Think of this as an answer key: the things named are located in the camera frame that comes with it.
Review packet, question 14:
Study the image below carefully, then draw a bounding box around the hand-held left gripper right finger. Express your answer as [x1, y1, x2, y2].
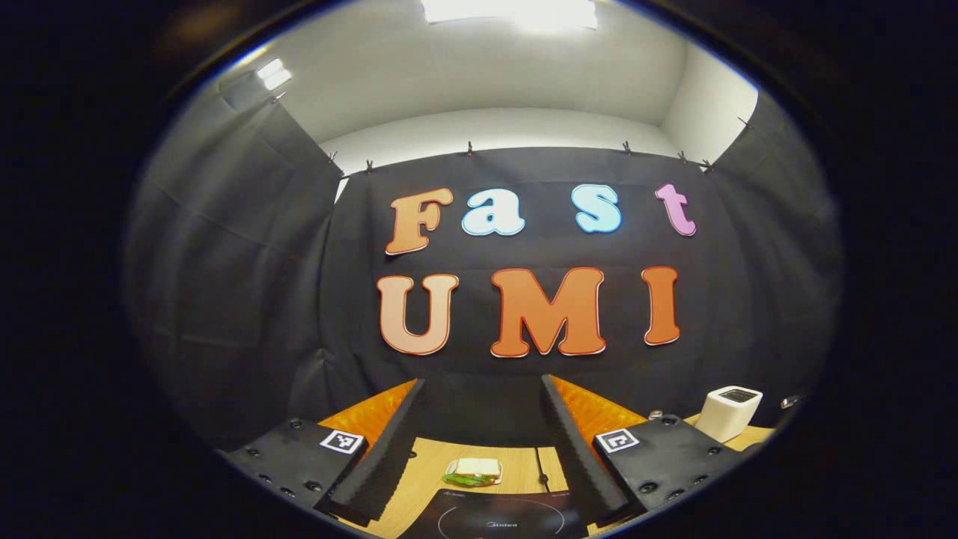
[540, 374, 749, 529]

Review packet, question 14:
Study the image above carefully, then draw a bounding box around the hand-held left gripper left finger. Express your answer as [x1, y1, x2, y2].
[217, 378, 426, 527]

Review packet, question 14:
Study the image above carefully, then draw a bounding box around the black induction cooktop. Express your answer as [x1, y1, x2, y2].
[397, 489, 592, 539]

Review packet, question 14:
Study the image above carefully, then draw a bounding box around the sandwich on white plate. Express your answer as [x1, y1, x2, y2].
[445, 457, 504, 487]

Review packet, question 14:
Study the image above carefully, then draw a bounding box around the white toaster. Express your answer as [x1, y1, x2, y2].
[695, 386, 763, 443]

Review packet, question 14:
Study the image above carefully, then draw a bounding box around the row of black clips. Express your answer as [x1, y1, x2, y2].
[269, 90, 753, 174]

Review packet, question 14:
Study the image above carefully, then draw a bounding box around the small ceiling light panel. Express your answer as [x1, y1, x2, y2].
[257, 58, 293, 91]

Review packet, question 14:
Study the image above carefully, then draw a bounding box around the large ceiling light panel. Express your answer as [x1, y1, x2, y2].
[421, 0, 598, 32]

